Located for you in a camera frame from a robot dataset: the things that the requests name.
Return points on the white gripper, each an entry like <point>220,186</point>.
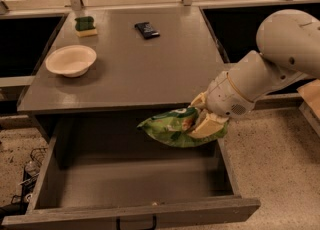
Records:
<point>224,98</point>

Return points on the green rice chip bag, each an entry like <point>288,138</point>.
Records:
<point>170,128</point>

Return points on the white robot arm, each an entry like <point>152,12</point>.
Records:
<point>288,44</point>

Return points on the grey cabinet with top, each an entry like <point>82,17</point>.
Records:
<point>131,71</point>

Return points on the open grey top drawer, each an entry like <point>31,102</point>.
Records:
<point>100,168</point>

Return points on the white paper bowl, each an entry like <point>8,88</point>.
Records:
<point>71,61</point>

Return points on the green yellow sponge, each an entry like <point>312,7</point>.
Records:
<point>85,26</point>

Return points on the black drawer handle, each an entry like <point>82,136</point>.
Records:
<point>148,222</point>

